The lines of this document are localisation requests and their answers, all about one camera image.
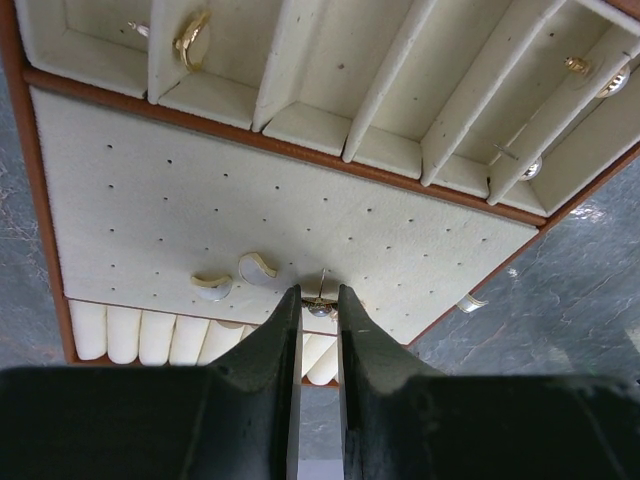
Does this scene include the gold ring in tray slot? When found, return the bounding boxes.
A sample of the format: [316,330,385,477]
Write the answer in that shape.
[172,8,212,74]

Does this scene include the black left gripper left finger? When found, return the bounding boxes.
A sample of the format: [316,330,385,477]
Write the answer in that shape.
[1,286,302,479]

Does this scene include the small brown jewelry tray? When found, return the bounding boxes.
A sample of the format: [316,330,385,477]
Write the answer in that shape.
[1,1,639,386]

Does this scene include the pearl stud in tray slot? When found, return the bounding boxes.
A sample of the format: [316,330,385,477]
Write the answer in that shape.
[564,55,631,99]

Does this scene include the pearl earring in tray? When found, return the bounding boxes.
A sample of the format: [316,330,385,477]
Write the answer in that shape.
[238,252,278,286]
[190,275,233,302]

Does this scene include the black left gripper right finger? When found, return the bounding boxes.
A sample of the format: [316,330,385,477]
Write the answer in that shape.
[338,286,639,479]

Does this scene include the pearl stud earring gold setting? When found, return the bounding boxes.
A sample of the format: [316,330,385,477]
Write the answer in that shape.
[302,269,338,319]

